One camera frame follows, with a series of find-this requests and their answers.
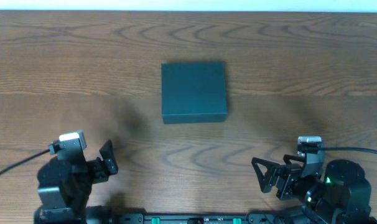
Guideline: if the dark green box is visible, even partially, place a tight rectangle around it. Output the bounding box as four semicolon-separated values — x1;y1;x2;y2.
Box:
161;62;228;124

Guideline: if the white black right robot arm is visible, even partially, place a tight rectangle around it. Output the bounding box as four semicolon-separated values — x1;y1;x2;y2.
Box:
251;155;377;224

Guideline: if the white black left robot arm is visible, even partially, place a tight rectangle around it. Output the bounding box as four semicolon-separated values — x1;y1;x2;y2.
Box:
34;139;118;223

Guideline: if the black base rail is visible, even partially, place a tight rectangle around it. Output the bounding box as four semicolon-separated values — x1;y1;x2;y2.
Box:
109;212;353;224

